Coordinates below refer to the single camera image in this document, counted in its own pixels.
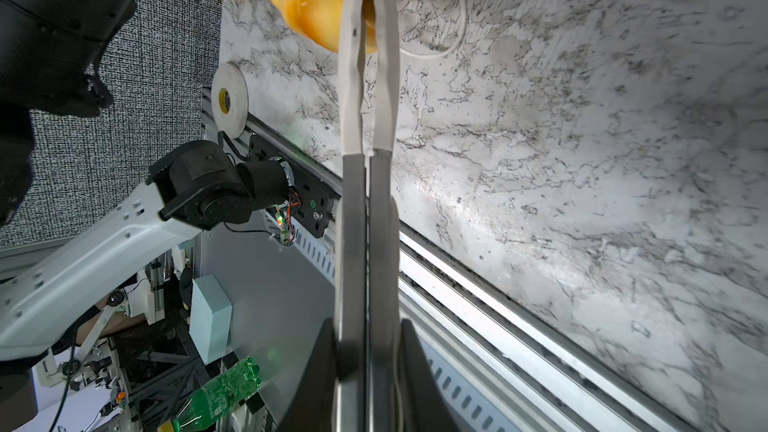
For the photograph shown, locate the metal tongs white tips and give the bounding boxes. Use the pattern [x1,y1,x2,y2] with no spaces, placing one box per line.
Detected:
[332,0,402,431]

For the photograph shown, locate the pale green box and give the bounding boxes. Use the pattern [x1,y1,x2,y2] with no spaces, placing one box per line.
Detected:
[189,275,233,365]

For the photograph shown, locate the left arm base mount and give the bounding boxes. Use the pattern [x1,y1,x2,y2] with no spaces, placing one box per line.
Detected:
[249,135,340,239]

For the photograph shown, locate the white paper gift bag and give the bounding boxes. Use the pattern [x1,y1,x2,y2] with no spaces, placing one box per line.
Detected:
[398,0,468,60]

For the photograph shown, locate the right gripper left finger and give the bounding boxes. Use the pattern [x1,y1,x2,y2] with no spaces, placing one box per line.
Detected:
[277,318,337,432]

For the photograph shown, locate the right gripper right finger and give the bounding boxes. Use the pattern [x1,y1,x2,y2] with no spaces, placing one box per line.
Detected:
[399,319,459,432]

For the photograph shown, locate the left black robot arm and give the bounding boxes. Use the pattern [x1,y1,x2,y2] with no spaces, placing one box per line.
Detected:
[1,0,224,248]

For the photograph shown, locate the green plastic bottle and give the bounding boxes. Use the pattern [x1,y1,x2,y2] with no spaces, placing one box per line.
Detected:
[157,356,262,432]

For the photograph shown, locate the white tape roll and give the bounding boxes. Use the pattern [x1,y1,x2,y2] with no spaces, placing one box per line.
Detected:
[211,62,249,139]

